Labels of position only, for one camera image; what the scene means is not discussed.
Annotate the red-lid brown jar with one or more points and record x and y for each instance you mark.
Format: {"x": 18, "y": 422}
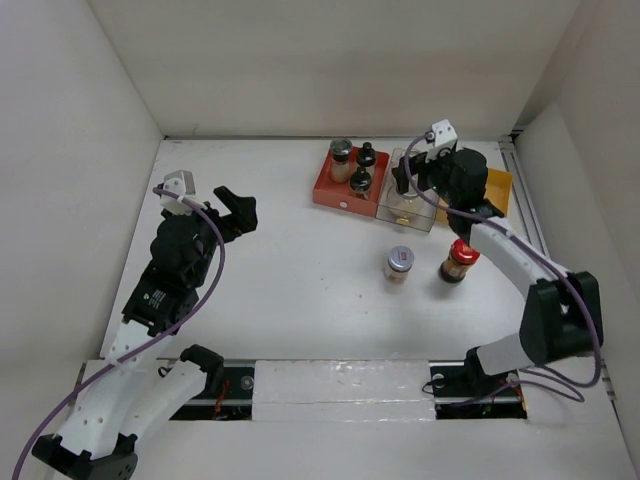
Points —
{"x": 460, "y": 259}

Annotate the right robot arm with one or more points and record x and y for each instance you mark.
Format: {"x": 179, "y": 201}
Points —
{"x": 560, "y": 335}

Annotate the clear acrylic tray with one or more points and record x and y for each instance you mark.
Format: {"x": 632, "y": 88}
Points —
{"x": 395, "y": 210}

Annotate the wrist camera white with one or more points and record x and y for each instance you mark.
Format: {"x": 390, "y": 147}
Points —
{"x": 443, "y": 135}
{"x": 182, "y": 184}

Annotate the black mounting rail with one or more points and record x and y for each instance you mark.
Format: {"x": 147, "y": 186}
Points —
{"x": 232, "y": 401}

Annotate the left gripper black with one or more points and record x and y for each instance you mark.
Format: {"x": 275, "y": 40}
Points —
{"x": 243, "y": 217}

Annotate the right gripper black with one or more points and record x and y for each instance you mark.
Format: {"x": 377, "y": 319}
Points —
{"x": 419, "y": 165}

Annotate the black pump-top bottle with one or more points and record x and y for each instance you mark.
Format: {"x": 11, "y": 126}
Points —
{"x": 366, "y": 155}

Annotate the yellow tray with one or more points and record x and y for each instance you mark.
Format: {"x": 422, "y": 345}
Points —
{"x": 495, "y": 202}

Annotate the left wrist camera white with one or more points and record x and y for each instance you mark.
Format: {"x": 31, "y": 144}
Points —
{"x": 182, "y": 184}

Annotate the black-cap glass bottle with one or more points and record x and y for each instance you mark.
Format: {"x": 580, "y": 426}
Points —
{"x": 360, "y": 183}

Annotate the red square tray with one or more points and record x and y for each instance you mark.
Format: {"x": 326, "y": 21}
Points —
{"x": 328, "y": 193}

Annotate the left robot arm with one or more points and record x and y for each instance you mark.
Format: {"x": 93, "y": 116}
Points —
{"x": 299, "y": 300}

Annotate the black-lid glass grinder jar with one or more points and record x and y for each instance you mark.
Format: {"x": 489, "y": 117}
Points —
{"x": 340, "y": 150}

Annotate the aluminium side rail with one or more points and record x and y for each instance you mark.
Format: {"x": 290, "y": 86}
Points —
{"x": 522, "y": 197}

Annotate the white-lid spice jar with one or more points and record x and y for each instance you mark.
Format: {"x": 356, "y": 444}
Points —
{"x": 399, "y": 262}

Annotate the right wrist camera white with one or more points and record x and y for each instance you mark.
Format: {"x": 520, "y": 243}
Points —
{"x": 443, "y": 135}

